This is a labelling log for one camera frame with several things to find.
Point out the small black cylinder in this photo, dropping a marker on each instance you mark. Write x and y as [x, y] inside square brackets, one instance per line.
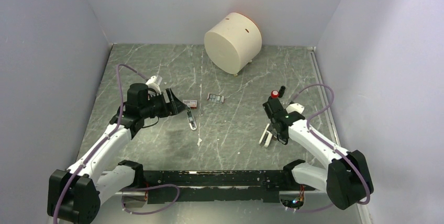
[281, 91]

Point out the red black stamp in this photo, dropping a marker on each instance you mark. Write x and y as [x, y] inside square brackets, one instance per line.
[274, 94]

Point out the aluminium rail frame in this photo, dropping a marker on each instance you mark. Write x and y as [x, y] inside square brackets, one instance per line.
[77, 193]

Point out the cream cylindrical stool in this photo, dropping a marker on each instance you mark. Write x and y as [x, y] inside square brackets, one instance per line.
[233, 43]

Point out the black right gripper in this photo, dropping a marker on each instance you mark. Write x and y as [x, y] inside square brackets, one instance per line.
[280, 136]

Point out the white red staple box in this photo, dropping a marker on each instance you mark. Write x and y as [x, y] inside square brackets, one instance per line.
[191, 103]

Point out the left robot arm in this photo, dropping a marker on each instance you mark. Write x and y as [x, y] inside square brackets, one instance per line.
[76, 194]

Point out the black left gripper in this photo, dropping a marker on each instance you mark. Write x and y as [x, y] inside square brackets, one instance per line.
[177, 105]

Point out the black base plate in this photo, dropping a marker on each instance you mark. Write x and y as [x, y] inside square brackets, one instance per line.
[200, 186]

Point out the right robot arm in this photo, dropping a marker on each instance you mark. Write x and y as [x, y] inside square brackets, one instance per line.
[344, 175]

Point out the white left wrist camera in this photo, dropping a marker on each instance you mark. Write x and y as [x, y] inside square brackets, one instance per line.
[154, 83]

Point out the staple tray with staples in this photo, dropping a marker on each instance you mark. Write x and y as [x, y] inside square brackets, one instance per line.
[215, 98]

